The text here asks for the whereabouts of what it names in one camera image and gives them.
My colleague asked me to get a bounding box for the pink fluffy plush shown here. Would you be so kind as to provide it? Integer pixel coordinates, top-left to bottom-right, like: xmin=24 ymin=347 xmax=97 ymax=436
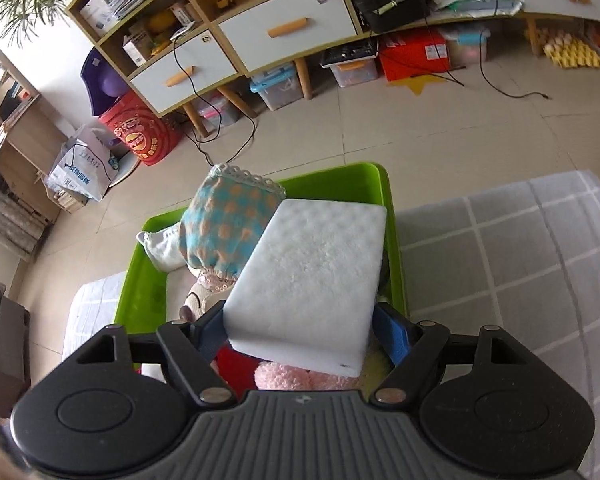
xmin=253 ymin=361 xmax=363 ymax=391

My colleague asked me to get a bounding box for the white foam sponge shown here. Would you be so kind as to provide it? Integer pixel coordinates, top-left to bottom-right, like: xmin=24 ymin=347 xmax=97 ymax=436
xmin=223 ymin=198 xmax=387 ymax=377

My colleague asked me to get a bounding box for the mouse plush blue dress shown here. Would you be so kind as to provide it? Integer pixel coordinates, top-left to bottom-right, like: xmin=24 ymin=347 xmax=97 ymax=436
xmin=178 ymin=164 xmax=286 ymax=322

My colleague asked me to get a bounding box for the green plastic storage bin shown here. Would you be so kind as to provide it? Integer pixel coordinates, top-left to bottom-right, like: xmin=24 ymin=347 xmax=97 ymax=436
xmin=113 ymin=160 xmax=409 ymax=376

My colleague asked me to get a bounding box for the white cloth pouch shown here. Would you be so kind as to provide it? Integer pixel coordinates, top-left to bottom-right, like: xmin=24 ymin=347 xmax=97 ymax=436
xmin=136 ymin=224 xmax=185 ymax=273

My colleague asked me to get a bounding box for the white grid tablecloth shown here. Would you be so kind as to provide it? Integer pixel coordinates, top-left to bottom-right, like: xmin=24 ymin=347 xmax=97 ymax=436
xmin=61 ymin=169 xmax=600 ymax=480

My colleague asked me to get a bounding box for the white paper bag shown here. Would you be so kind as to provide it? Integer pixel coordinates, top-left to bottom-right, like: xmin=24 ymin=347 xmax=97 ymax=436
xmin=44 ymin=122 xmax=119 ymax=202

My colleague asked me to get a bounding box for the red cartoon bucket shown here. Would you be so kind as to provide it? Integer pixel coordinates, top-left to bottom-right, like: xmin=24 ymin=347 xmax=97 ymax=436
xmin=99 ymin=90 xmax=183 ymax=166

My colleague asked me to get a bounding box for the clear box blue lid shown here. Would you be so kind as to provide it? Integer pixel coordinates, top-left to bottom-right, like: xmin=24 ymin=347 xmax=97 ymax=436
xmin=249 ymin=63 xmax=303 ymax=112

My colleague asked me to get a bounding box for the red cardboard box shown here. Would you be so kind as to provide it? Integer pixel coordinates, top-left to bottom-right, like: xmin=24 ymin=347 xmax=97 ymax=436
xmin=378 ymin=28 xmax=451 ymax=81

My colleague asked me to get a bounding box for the tall wooden shelf cabinet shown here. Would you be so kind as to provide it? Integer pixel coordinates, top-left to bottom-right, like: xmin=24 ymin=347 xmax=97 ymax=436
xmin=67 ymin=0 xmax=360 ymax=127

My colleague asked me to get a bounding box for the yellow egg tray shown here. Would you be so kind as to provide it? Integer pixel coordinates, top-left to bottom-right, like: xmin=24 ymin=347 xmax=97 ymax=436
xmin=535 ymin=27 xmax=600 ymax=70

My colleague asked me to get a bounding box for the black bag on shelf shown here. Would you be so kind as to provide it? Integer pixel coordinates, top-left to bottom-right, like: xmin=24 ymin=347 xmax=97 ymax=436
xmin=353 ymin=0 xmax=428 ymax=34

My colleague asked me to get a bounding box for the black power cable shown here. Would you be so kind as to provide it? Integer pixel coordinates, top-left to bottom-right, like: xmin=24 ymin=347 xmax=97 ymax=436
xmin=171 ymin=34 xmax=259 ymax=168

